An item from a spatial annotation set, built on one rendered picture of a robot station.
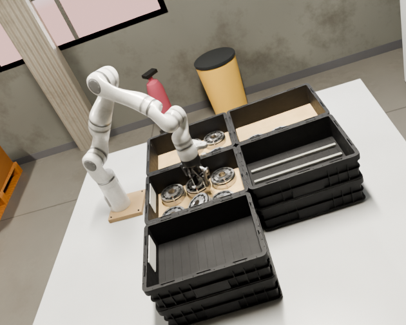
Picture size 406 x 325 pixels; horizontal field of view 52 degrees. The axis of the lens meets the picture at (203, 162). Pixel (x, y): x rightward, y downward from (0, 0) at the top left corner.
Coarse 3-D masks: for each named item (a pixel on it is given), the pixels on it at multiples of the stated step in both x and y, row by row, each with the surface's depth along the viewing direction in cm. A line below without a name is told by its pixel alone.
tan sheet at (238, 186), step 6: (210, 180) 174; (240, 180) 167; (234, 186) 166; (240, 186) 164; (186, 192) 173; (210, 192) 168; (216, 192) 166; (234, 192) 163; (186, 198) 170; (192, 198) 169; (162, 204) 172; (180, 204) 168; (186, 204) 167; (162, 210) 169
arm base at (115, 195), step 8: (104, 184) 187; (112, 184) 188; (120, 184) 193; (104, 192) 190; (112, 192) 190; (120, 192) 192; (112, 200) 192; (120, 200) 193; (128, 200) 198; (112, 208) 197; (120, 208) 195
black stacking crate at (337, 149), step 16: (304, 128) 167; (320, 128) 167; (336, 128) 158; (256, 144) 169; (272, 144) 170; (288, 144) 170; (304, 144) 171; (320, 144) 168; (336, 144) 165; (256, 160) 173; (272, 160) 171; (304, 160) 164; (256, 176) 166; (320, 176) 146; (336, 176) 147; (352, 176) 148; (272, 192) 148; (288, 192) 149; (304, 192) 149; (256, 208) 152
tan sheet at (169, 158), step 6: (228, 138) 194; (228, 144) 190; (174, 150) 202; (204, 150) 193; (210, 150) 191; (162, 156) 201; (168, 156) 200; (174, 156) 198; (162, 162) 197; (168, 162) 195; (174, 162) 193
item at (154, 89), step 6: (150, 72) 351; (156, 72) 354; (144, 78) 351; (150, 78) 354; (150, 84) 354; (156, 84) 355; (150, 90) 356; (156, 90) 355; (162, 90) 359; (150, 96) 360; (156, 96) 358; (162, 96) 360; (162, 102) 362; (168, 102) 367; (162, 108) 365; (168, 108) 368; (162, 132) 384
